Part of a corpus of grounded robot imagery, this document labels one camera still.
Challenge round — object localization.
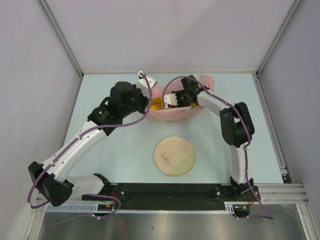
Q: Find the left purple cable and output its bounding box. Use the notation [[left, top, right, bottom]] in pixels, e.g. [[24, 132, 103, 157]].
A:
[[27, 71, 153, 227]]

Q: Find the round cream plate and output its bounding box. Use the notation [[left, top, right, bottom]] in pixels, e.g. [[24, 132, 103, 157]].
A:
[[153, 136, 196, 177]]

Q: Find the pink plastic bag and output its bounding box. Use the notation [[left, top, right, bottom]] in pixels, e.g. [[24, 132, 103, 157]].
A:
[[147, 74, 215, 122]]

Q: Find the white slotted cable duct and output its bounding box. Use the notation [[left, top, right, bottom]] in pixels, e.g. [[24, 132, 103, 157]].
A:
[[46, 203, 235, 214]]

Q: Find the yellow fake fruit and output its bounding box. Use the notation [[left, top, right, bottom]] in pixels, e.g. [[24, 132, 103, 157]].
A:
[[152, 96, 163, 104]]

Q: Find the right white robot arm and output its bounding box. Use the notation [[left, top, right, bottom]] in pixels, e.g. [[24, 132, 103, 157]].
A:
[[172, 75, 255, 201]]

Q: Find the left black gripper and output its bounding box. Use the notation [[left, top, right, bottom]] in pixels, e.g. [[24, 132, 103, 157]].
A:
[[120, 83, 152, 118]]

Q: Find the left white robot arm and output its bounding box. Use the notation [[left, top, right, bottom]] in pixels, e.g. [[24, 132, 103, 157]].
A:
[[28, 77, 157, 207]]

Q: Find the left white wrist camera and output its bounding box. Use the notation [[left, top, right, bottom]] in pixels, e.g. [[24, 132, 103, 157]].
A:
[[136, 71, 158, 98]]

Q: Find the green fake pear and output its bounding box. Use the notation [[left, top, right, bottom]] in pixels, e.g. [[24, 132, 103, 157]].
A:
[[190, 103, 197, 109]]

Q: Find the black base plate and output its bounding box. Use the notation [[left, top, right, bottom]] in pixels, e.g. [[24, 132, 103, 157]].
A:
[[81, 182, 261, 218]]

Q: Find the yellow fake lemon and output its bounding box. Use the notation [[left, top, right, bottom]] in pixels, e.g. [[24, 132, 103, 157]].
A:
[[150, 105, 161, 111]]

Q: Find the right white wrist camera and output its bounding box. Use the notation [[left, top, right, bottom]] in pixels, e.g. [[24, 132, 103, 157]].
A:
[[162, 93, 178, 109]]

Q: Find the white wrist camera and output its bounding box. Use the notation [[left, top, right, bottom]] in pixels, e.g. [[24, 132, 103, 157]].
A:
[[162, 93, 178, 109], [136, 71, 158, 98]]

